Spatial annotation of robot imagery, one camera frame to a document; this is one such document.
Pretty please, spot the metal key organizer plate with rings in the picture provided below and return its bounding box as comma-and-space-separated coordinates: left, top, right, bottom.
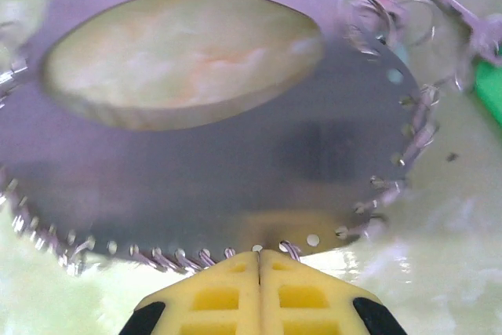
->
0, 0, 442, 278

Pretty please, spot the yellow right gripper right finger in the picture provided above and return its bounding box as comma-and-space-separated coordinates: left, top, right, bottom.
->
257, 250, 409, 335

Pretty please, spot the green key tag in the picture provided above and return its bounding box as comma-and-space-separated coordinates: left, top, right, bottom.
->
472, 58, 502, 129

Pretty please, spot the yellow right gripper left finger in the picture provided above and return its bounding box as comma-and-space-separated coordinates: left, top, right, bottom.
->
129, 251, 260, 335

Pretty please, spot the silver key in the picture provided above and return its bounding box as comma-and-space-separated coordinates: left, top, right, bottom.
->
425, 0, 502, 67

